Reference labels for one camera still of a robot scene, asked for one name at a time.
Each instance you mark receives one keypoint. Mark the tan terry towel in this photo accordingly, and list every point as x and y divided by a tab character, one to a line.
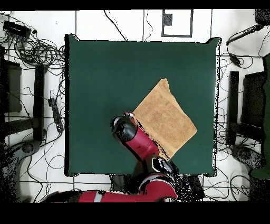
166	118

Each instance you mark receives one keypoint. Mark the dark green table cloth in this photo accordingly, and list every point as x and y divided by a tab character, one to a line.
105	84

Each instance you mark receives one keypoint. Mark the black power strip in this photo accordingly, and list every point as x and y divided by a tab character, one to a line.
56	114

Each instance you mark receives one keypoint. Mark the black stand bar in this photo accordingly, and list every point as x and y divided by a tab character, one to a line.
39	101
233	105

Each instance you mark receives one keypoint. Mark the black power brick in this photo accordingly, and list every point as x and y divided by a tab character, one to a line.
197	187

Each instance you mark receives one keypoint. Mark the black power adapter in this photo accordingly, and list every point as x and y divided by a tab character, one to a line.
235	59

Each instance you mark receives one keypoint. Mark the dark square case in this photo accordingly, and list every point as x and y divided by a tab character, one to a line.
253	99
12	88

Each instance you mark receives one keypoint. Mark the black rod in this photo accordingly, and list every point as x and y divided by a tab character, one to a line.
244	33

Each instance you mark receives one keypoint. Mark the black electronics box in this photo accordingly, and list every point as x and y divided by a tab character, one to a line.
15	29

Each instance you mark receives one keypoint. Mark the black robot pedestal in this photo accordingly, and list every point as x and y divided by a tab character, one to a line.
118	182

